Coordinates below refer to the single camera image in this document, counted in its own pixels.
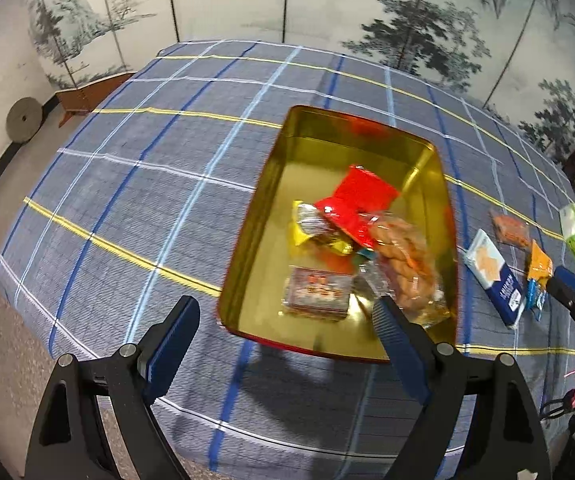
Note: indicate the orange snack packet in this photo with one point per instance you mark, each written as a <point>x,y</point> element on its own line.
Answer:
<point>540,268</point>

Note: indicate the light blue candy packet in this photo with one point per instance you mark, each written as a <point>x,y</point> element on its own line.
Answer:
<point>365,254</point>

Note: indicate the red gold toffee tin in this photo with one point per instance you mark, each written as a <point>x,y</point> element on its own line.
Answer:
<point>313,153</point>

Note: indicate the yellow candy packet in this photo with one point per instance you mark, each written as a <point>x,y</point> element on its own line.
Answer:
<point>309,225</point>

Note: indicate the white blue cracker packet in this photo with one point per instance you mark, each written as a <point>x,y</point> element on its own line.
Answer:
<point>495,276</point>

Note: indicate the painted folding screen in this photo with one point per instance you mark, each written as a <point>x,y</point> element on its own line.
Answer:
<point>516,58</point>

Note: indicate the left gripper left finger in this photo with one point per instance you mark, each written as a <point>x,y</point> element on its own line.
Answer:
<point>69,441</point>

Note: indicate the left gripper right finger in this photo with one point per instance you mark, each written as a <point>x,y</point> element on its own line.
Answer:
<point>505,439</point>

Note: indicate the red snack packet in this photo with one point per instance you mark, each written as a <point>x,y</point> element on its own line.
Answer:
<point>353,203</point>

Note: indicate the blue plaid tablecloth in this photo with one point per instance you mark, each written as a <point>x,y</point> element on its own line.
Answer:
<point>144,204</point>

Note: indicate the clear almond bag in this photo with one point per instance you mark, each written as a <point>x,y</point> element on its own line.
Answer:
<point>510,230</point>

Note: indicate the clear peanut bag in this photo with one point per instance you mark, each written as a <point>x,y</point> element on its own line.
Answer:
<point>404,268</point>

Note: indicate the dark blue candy packet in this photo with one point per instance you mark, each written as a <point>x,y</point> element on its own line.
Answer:
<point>536,294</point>

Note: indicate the round stone millstone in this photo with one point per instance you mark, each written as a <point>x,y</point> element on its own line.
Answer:
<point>23,120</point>

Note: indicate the dark sesame cake packet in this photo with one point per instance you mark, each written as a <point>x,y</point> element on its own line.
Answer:
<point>317,293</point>

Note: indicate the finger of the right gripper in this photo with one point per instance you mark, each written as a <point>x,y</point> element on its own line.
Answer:
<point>566,276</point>
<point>562,290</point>

